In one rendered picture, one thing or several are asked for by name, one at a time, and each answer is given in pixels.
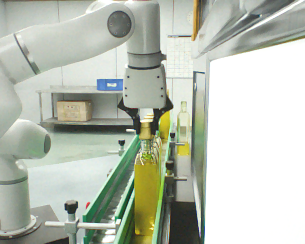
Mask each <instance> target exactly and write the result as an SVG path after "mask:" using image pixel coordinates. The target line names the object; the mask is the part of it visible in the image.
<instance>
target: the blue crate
mask: <svg viewBox="0 0 305 244"><path fill-rule="evenodd" d="M123 82H124V79H97V90H123Z"/></svg>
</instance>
